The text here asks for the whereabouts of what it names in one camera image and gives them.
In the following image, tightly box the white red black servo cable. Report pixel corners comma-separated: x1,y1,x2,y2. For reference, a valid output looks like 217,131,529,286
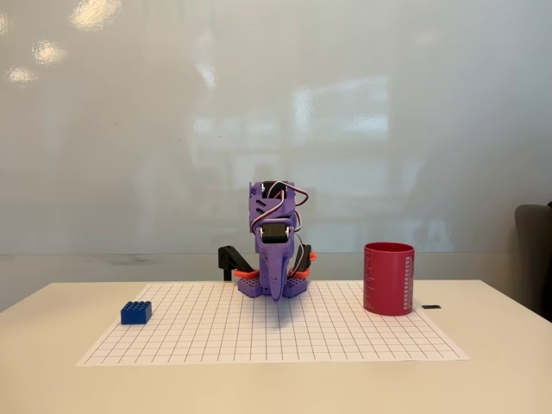
251,182,311,242

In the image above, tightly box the black clamp with orange knob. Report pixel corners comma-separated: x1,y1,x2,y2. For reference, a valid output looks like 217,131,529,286
287,242,319,279

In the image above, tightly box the black clamp with orange pad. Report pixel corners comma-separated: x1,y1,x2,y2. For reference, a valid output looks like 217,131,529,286
216,244,260,282

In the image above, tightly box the dark grey chair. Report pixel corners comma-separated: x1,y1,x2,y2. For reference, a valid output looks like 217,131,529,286
513,201,552,323

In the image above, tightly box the white grid paper sheet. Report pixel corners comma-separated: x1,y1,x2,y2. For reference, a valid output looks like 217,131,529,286
76,281,471,368

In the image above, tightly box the red cylindrical cup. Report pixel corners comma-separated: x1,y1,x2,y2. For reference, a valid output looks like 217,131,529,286
362,241,416,317

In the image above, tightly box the blue toy brick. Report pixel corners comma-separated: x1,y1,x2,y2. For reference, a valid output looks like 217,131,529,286
120,299,154,326

